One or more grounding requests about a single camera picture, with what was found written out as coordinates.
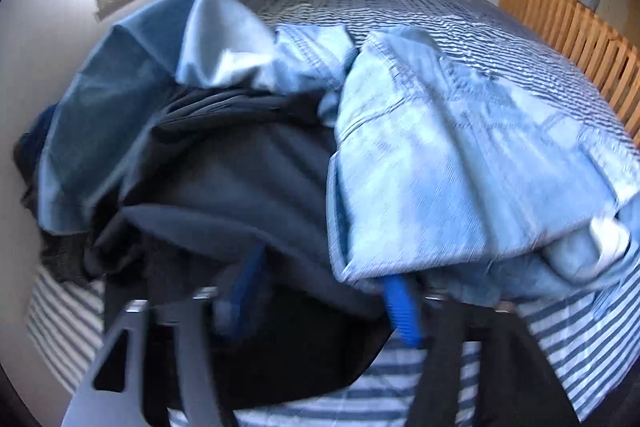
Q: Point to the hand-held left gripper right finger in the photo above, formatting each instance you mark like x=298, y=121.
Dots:
x=402, y=312

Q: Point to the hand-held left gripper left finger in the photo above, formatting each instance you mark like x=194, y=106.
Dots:
x=247, y=294

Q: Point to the dark grey pants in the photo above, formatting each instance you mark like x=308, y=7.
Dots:
x=240, y=177

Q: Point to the light blue jeans pants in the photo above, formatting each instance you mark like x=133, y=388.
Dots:
x=450, y=147

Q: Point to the blue striped bed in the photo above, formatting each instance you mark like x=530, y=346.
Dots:
x=500, y=22

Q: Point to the wooden slatted rail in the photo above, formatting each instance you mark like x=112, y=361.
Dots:
x=575, y=24

